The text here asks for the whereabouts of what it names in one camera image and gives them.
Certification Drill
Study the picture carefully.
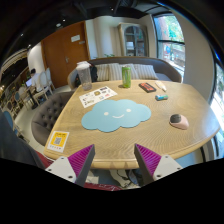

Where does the yellow QR code card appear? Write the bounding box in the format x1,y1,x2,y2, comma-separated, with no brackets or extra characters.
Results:
47,131,69,152

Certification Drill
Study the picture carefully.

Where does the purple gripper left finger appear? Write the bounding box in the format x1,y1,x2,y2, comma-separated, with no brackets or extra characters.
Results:
46,145,95,187

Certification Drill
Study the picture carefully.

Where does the seated person in white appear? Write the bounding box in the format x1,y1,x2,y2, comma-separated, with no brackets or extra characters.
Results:
30,68,42,92

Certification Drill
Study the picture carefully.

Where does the grey curved sofa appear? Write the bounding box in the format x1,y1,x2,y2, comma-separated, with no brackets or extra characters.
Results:
67,56,183,90

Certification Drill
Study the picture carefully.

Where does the blue cloud-shaped mouse pad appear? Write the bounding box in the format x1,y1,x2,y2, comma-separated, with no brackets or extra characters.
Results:
81,99,151,132

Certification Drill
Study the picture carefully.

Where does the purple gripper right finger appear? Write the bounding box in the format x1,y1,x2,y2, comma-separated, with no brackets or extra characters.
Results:
134,144,182,185

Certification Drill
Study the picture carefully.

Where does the grey tufted armchair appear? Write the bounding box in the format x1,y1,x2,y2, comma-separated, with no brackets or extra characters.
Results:
31,91,73,146

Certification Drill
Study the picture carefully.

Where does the green drink can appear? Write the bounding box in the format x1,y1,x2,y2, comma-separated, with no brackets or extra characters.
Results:
122,66,131,88

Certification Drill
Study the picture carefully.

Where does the striped cushion right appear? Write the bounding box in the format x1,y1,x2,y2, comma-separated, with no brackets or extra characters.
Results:
134,64,158,80

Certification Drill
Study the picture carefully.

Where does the large window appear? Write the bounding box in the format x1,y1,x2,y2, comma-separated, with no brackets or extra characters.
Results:
153,14,185,77

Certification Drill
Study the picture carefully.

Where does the orange wooden door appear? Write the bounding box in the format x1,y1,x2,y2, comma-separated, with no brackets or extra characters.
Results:
41,21,89,88

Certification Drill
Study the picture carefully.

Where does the striped cushion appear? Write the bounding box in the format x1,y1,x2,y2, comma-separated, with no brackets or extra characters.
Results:
134,64,158,80
108,63,139,81
96,64,109,81

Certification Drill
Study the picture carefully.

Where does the glass display cabinet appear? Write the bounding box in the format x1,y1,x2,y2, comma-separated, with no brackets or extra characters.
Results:
118,23,148,57

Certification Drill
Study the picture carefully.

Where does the striped cushion middle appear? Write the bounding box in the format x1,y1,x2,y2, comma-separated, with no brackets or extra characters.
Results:
108,63,139,81

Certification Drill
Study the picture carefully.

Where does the clear plastic bottle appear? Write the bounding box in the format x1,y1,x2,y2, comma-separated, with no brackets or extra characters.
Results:
76,61,92,91

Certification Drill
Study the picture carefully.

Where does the pink and grey computer mouse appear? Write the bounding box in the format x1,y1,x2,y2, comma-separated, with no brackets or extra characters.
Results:
169,114,189,130

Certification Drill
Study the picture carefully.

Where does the small teal cylinder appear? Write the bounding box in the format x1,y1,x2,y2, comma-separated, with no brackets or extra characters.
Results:
155,95,168,101

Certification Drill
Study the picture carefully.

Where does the striped cushion left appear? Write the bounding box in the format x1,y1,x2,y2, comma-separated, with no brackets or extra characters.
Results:
96,64,109,81

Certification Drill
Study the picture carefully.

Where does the cream flat stick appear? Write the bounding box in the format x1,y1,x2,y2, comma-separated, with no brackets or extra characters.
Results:
155,80,167,92

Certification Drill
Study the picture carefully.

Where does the white sticker sheet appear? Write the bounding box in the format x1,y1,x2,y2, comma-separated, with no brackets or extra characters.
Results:
79,86,116,108

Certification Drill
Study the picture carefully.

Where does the white chair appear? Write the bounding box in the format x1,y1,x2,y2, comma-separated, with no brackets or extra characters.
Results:
34,71,53,102

